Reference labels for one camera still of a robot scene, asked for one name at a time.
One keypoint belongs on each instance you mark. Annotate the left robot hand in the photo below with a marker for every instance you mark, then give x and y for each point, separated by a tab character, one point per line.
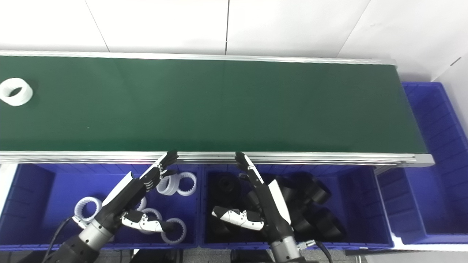
126	197

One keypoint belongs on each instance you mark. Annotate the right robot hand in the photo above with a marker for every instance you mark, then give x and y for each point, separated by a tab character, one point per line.
272	208

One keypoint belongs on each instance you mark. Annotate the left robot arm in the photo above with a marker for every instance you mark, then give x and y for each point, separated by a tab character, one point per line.
87	237

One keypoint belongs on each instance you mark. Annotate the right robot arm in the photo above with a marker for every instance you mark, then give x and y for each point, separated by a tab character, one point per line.
285	250

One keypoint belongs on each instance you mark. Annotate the black cylindrical plastic part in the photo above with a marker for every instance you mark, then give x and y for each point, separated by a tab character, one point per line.
290	190
227	187
331	224

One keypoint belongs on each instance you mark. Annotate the blue bin with white rings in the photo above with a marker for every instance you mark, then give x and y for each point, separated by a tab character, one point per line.
62	190

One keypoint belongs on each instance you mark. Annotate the blue bin with black parts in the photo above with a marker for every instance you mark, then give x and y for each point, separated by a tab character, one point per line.
360	204

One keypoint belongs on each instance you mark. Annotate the green conveyor belt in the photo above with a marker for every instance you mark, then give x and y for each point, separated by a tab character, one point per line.
219	109

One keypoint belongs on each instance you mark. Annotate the large empty blue bin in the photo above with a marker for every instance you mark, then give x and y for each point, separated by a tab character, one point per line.
431	190

